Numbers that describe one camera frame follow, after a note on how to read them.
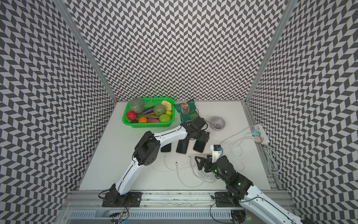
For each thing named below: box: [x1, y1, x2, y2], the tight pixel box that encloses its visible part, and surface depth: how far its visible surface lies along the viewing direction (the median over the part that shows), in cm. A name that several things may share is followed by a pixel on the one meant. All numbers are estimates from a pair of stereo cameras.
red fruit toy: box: [126, 110, 137, 121], surface depth 100 cm
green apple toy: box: [153, 103, 167, 117], surface depth 107 cm
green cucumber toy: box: [136, 113, 160, 119], surface depth 104 cm
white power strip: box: [254, 124, 270, 145], surface depth 99 cm
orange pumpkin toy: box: [138, 116, 148, 124], surface depth 101 cm
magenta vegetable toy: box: [147, 117, 160, 123], surface depth 100 cm
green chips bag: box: [173, 98, 199, 124], surface depth 104 cm
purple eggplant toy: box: [141, 105, 155, 115], surface depth 107 cm
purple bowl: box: [209, 116, 226, 132], surface depth 101 cm
